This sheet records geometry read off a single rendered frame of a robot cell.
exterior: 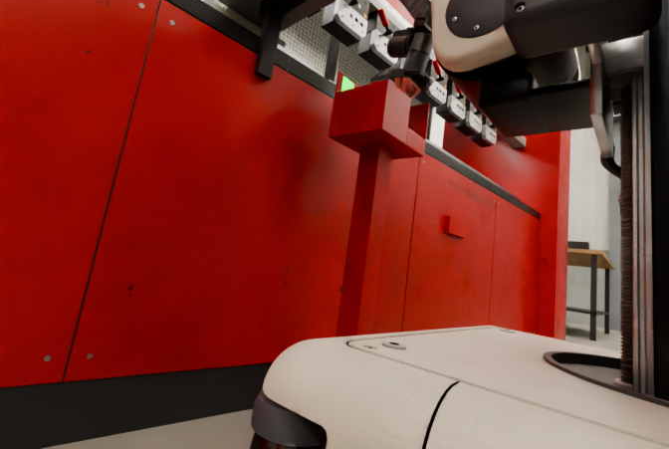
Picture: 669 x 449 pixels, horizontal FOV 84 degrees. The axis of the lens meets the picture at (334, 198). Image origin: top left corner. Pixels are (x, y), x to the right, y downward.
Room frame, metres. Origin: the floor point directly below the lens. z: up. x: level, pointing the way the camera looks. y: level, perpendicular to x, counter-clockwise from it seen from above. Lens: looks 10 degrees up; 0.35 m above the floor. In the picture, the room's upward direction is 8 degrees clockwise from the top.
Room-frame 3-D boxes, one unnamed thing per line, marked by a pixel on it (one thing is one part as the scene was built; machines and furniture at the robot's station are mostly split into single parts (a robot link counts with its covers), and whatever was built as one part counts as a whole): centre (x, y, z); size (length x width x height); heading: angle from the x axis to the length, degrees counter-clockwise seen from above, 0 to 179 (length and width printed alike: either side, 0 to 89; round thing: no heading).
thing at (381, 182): (0.90, -0.09, 0.39); 0.06 x 0.06 x 0.54; 48
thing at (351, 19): (1.21, 0.05, 1.26); 0.15 x 0.09 x 0.17; 134
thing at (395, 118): (0.90, -0.09, 0.75); 0.20 x 0.16 x 0.18; 138
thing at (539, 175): (2.66, -1.19, 1.15); 0.85 x 0.25 x 2.30; 44
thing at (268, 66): (0.82, 0.20, 0.88); 0.14 x 0.04 x 0.22; 44
